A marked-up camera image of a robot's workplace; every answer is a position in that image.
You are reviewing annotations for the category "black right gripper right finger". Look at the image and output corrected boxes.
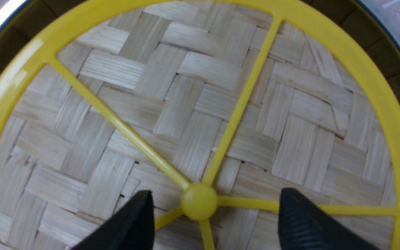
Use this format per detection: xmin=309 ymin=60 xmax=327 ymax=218
xmin=278 ymin=188 xmax=378 ymax=250

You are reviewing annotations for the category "stainless steel pot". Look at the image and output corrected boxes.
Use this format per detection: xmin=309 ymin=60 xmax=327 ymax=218
xmin=0 ymin=0 xmax=400 ymax=74

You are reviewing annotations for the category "yellow bamboo steamer lid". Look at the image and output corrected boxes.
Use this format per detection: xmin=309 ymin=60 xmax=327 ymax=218
xmin=0 ymin=0 xmax=400 ymax=250

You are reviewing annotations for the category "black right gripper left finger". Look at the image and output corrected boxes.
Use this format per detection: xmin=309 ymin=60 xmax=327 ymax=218
xmin=72 ymin=190 xmax=155 ymax=250

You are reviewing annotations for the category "yellow bamboo steamer basket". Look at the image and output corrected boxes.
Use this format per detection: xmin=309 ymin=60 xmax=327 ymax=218
xmin=0 ymin=0 xmax=400 ymax=146

